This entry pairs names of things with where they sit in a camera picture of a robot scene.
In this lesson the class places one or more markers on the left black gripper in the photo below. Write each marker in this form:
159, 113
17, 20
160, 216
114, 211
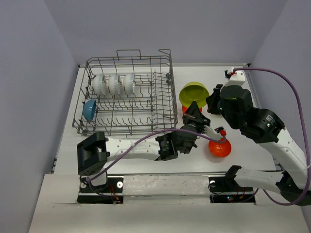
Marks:
193, 115

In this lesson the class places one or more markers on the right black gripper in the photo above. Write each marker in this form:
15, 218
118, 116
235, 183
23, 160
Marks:
213, 98

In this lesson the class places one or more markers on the lime green bowl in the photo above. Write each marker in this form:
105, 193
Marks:
193, 91

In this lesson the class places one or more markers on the grey wire dish rack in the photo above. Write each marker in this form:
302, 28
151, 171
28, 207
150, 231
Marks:
151, 107

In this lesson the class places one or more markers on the blue bowl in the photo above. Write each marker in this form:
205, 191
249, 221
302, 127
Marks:
89, 110

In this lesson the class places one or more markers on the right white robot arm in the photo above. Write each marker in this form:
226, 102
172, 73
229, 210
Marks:
267, 130

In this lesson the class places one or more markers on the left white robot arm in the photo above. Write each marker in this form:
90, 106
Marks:
98, 153

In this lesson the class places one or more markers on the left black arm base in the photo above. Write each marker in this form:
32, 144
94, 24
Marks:
109, 193

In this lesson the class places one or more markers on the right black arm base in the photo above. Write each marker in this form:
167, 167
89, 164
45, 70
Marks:
224, 189

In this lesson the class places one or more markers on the orange bowl left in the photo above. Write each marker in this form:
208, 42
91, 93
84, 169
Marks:
184, 109

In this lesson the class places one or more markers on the orange bowl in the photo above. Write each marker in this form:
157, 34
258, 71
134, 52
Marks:
220, 149
184, 109

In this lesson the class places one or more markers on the orange bowl right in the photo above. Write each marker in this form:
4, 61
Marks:
220, 149

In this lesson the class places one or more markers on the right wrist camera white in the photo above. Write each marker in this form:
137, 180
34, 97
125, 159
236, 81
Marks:
234, 77

